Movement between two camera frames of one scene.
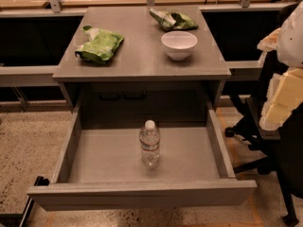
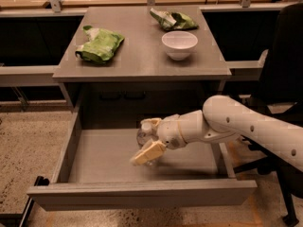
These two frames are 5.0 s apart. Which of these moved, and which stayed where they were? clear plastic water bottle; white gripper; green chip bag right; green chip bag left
Moved: white gripper
Stayed: green chip bag left; green chip bag right; clear plastic water bottle
